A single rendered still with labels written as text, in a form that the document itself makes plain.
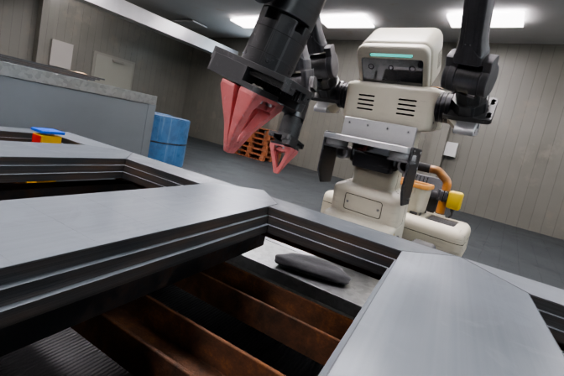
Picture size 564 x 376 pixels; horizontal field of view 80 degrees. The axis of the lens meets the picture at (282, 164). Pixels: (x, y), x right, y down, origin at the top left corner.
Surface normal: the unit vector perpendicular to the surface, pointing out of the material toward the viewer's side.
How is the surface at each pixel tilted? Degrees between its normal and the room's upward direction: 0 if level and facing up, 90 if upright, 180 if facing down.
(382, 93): 98
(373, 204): 98
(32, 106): 90
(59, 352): 0
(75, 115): 90
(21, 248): 0
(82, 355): 0
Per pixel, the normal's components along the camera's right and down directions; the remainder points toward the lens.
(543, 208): -0.57, -0.03
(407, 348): 0.20, -0.97
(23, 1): 0.80, 0.22
